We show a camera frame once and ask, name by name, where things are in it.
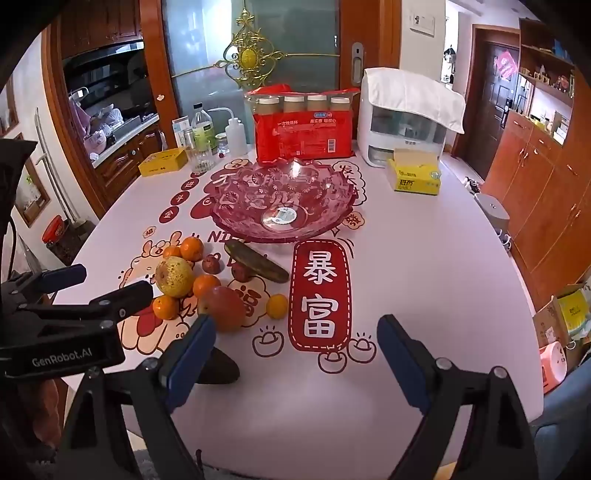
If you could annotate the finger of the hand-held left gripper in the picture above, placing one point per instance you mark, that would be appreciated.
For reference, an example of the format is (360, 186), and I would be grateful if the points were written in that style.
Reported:
(124, 299)
(64, 276)

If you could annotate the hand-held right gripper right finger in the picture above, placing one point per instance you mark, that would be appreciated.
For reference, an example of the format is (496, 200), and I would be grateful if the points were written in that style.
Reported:
(398, 357)

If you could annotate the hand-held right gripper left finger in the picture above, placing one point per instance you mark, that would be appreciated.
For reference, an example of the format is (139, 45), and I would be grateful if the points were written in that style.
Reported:
(189, 364)

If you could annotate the dark avocado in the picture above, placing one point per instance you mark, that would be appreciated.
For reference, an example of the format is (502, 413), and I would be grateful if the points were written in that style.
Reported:
(222, 369)

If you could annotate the orange mandarin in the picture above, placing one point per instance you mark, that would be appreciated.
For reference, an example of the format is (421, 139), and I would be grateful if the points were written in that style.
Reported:
(206, 285)
(191, 248)
(171, 252)
(165, 308)

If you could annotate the yellow speckled pear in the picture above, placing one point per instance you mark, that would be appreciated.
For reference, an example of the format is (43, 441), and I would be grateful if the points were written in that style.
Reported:
(174, 276)

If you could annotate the red-orange mango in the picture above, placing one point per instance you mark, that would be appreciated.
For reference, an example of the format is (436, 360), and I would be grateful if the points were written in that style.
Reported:
(224, 308)

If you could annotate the small yellow mandarin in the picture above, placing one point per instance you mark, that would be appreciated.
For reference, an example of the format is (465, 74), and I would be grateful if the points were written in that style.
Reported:
(277, 306)

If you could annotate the pink glass fruit bowl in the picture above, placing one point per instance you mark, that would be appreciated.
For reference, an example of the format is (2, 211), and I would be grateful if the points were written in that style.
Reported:
(240, 203)

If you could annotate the red lid jar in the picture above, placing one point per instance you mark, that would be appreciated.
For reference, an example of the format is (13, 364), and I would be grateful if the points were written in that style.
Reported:
(57, 233)

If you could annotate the red printed white tablecloth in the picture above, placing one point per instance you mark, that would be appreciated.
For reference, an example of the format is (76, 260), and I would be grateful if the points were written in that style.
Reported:
(415, 277)

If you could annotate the shriveled red fruit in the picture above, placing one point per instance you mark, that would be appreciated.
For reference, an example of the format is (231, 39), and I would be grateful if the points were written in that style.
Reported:
(211, 264)
(240, 271)

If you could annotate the overripe dark banana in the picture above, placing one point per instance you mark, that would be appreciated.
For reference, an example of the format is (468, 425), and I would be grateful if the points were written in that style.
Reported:
(258, 265)

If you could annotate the wooden kitchen base cabinet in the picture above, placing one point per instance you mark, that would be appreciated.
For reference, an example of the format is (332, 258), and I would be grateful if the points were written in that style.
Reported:
(124, 157)

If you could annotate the flat yellow box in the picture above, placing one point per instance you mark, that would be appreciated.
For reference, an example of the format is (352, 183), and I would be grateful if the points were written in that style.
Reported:
(161, 164)

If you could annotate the pink plastic bag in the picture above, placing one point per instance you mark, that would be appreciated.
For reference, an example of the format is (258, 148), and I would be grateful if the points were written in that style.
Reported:
(90, 131)

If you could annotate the pink plastic stool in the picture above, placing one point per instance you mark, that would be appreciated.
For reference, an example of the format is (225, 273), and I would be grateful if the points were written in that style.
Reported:
(551, 367)

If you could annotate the ribbed drinking glass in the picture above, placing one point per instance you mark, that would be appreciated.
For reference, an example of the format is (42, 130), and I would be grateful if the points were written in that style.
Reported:
(199, 159)

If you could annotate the cardboard box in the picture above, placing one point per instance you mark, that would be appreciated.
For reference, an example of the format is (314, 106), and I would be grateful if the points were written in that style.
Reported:
(551, 318)

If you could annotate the grey trash bin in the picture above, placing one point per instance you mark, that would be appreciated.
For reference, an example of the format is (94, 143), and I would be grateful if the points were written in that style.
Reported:
(491, 210)

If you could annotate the small white carton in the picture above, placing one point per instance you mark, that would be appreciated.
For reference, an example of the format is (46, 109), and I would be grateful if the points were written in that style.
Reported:
(180, 129)

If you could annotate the yellow tissue box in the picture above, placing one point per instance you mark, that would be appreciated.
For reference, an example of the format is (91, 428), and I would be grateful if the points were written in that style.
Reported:
(413, 177)

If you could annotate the blue chair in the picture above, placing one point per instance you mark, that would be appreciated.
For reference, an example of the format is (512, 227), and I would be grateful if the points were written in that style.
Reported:
(565, 429)

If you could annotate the small glass jar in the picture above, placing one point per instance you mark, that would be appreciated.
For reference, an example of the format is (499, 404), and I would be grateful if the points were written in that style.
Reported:
(222, 144)

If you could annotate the clear bottle black cap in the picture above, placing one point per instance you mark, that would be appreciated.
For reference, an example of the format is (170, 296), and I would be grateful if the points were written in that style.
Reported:
(202, 124)

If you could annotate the white squeeze wash bottle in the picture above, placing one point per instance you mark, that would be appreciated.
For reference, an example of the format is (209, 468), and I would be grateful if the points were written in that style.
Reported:
(236, 138)

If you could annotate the white countertop appliance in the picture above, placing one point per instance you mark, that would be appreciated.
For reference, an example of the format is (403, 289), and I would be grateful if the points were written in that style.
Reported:
(376, 148)

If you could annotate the black range hood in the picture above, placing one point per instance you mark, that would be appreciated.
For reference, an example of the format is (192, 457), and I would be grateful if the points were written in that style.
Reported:
(106, 57)

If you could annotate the beige capped bottle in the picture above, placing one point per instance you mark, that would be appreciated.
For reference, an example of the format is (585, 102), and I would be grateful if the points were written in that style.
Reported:
(318, 103)
(293, 104)
(268, 106)
(342, 104)

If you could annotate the red snack package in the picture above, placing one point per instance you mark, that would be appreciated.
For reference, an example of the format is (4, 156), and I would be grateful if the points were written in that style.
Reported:
(300, 134)

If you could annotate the brown entrance door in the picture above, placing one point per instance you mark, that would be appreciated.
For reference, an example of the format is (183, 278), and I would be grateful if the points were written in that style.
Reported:
(489, 115)

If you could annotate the white cloth cover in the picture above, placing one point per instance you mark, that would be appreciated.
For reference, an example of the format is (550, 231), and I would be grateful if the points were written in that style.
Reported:
(415, 90)

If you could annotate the gold door ornament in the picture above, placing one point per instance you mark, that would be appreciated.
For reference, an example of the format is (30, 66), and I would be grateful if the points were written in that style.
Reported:
(249, 56)

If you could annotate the frosted glass sliding door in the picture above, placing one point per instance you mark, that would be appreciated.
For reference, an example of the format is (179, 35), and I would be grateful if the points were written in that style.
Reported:
(304, 37)

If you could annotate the wooden wall cabinet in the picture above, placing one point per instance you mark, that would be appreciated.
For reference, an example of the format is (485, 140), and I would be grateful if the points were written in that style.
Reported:
(540, 194)

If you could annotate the white wall switch panel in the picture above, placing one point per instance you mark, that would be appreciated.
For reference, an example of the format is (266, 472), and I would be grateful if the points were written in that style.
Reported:
(424, 24)

